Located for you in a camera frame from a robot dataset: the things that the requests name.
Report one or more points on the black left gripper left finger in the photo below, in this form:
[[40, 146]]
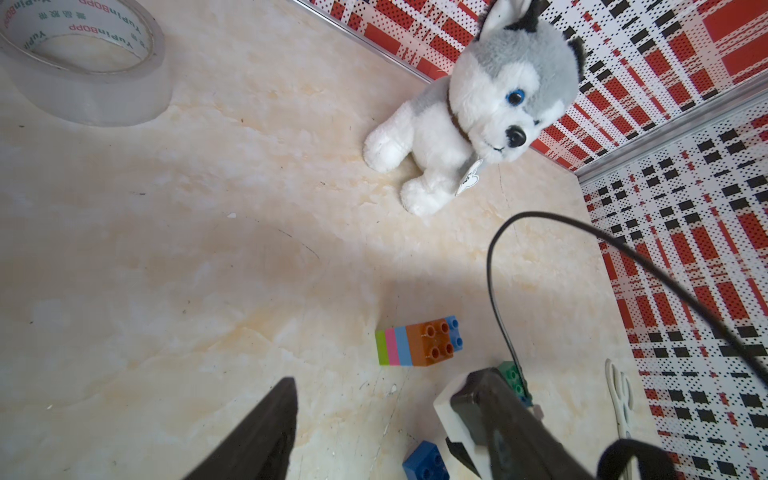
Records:
[[261, 444]]

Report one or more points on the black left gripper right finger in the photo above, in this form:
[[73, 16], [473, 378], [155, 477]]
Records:
[[560, 463]]

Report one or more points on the green long lego brick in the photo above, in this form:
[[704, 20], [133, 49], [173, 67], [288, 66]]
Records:
[[511, 373]]

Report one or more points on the orange square lego brick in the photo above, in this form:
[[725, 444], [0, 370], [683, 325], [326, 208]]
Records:
[[429, 342]]

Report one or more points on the pink green lego stack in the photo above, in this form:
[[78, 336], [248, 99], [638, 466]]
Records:
[[386, 346]]

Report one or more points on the light blue long lego brick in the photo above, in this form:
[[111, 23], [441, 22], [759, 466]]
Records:
[[403, 345]]

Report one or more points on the dark blue square lego brick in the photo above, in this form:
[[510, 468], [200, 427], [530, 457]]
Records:
[[425, 463]]

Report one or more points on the grey white husky plush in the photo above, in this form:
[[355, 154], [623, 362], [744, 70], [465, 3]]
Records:
[[517, 77]]

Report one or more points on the clear tape roll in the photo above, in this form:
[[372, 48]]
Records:
[[98, 63]]

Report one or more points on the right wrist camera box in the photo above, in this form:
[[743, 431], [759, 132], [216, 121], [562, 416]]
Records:
[[489, 429]]

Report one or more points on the white handled scissors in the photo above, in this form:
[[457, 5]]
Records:
[[622, 398]]

